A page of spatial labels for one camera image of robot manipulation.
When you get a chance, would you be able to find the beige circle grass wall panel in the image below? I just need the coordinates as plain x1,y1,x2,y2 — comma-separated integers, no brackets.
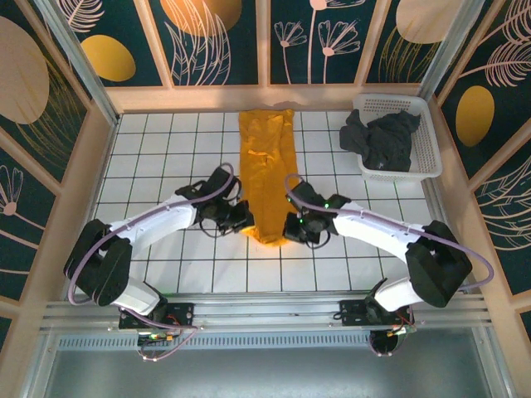
364,0,457,84

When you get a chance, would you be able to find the aluminium corner post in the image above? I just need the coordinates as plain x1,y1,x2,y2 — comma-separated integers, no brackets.
35,0,122,126
417,0,486,100

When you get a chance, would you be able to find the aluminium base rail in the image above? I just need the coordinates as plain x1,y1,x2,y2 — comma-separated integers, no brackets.
41,289,493,332

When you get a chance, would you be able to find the yellow t-shirt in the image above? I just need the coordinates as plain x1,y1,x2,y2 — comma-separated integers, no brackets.
237,108,300,249

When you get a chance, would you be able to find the pink flower side wall panel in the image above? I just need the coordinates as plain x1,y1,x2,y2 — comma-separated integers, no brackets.
0,128,57,299

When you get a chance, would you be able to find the orange circle leaf wall panel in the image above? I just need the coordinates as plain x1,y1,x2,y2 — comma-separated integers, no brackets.
148,0,261,87

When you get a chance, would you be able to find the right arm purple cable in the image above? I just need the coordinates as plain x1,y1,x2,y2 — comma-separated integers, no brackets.
284,172,495,332

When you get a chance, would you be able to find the wooden enclosure frame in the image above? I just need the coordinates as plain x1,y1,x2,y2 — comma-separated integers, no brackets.
0,0,531,398

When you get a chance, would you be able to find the dark grey t-shirt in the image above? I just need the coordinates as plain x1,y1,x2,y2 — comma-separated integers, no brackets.
339,109,422,172

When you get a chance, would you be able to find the pink fern side wall panel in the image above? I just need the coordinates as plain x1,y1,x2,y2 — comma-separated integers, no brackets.
472,157,531,295

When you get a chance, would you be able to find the yellow oval leaf wall panel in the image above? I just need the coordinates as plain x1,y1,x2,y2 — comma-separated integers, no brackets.
56,0,163,88

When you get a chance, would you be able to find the pink flowers wall panel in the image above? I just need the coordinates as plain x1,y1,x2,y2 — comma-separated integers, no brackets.
270,0,385,85

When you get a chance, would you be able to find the grey metal sheet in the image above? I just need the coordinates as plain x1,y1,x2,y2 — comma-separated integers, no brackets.
24,347,515,398

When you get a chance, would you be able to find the white plastic basket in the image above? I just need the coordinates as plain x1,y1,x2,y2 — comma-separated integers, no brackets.
352,93,444,180

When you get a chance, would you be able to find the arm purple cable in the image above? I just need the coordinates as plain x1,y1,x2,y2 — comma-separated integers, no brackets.
284,172,495,332
67,162,238,362

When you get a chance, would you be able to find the slotted grey cable duct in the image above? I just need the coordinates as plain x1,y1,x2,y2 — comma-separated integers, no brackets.
57,334,374,350

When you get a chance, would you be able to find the large beige oval wall panel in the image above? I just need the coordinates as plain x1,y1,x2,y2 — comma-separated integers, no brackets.
0,0,92,183

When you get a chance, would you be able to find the yellow oval fern wall panel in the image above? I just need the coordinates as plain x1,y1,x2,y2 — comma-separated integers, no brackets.
437,0,531,179

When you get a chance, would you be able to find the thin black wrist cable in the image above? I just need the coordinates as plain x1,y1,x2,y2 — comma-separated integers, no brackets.
199,217,225,239
305,230,335,250

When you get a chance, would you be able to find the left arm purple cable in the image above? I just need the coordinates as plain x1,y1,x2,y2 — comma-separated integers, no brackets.
67,162,238,362

